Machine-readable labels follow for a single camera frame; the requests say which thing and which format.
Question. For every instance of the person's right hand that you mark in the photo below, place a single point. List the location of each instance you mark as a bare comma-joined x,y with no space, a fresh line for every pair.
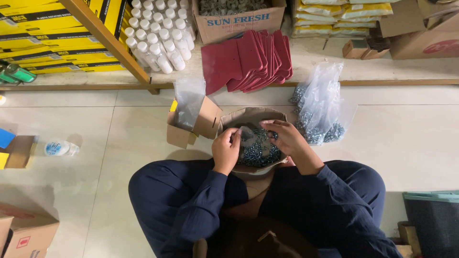
288,139

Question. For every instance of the person's left hand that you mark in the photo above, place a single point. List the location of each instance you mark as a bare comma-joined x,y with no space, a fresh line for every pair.
225,152

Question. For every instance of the small clear plastic bag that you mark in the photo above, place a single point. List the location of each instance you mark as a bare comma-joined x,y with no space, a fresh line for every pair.
247,137

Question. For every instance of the heap of loose silver screws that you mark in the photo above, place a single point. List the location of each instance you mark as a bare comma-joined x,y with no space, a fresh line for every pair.
258,154

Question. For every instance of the small open cardboard box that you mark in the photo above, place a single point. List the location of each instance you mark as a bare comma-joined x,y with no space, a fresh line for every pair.
206,122

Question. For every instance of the open cardboard box of screws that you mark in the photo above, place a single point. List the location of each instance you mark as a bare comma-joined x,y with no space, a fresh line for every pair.
247,114

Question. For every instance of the screw-filled clear plastic bag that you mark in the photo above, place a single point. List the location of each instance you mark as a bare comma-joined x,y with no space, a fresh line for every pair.
337,130
297,95
321,107

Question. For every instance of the bundle of empty plastic bags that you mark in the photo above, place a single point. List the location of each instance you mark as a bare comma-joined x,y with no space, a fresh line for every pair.
189,104

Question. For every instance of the person's right leg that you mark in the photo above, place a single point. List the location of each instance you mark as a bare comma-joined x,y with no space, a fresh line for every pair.
358,186

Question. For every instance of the person's leg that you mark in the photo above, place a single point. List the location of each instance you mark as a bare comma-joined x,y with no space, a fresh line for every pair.
154,200
358,186

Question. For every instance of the person's left leg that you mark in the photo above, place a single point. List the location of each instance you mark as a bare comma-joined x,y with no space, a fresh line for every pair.
154,200

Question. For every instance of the stack of red plastic scrapers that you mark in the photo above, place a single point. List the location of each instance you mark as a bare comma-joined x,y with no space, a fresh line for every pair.
247,59

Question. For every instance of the small brown cardboard box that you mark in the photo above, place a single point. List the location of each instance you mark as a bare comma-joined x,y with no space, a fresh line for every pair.
374,54
355,49

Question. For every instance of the blue-printed cardboard carton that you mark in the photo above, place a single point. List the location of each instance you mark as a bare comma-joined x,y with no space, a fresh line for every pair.
238,23

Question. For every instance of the stack of yellow white packets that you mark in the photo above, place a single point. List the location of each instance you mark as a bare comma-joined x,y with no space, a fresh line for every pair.
337,18

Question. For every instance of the group of white-capped bottles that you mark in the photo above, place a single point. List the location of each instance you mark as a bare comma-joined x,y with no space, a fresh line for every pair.
161,36

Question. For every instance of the clear plastic water bottle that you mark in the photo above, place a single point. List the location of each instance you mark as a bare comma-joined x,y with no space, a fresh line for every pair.
61,148

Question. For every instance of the dark bin with teal rim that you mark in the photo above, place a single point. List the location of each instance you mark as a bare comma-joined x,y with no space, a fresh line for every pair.
432,222

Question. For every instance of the large red-printed cardboard carton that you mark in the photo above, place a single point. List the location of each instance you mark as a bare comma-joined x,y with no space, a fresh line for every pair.
426,39

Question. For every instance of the cardboard box with blue yellow cards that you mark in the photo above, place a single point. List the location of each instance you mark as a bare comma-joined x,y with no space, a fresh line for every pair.
19,152

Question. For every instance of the stack of yellow black boxes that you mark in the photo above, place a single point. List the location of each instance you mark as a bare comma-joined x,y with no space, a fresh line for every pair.
53,36

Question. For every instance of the cardboard carton with red mark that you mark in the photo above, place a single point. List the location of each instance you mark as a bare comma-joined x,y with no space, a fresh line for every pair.
28,233

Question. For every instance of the green cylindrical cans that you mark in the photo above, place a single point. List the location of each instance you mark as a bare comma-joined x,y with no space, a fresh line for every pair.
18,73

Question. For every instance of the wooden shelf frame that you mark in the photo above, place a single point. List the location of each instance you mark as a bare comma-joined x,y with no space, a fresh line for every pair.
107,39

